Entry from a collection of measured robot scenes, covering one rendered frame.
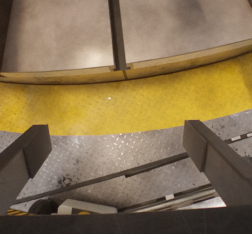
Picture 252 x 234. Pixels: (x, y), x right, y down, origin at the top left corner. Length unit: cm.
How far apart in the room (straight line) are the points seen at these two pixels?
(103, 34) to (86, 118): 45
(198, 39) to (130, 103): 45
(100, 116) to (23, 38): 49
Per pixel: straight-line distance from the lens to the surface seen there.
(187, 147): 17
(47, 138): 17
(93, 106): 97
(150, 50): 67
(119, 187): 98
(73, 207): 93
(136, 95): 94
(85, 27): 75
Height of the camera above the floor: 93
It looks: 82 degrees down
